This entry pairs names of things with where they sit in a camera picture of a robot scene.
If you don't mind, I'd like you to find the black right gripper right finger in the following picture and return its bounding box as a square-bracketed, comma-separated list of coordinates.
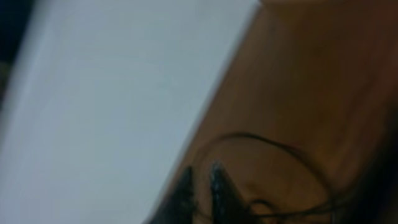
[210, 162, 255, 224]

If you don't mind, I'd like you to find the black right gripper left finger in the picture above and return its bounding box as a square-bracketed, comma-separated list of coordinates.
[148, 166, 195, 224]

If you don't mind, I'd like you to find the black usb cable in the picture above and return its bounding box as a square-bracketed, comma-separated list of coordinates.
[192, 132, 374, 218]

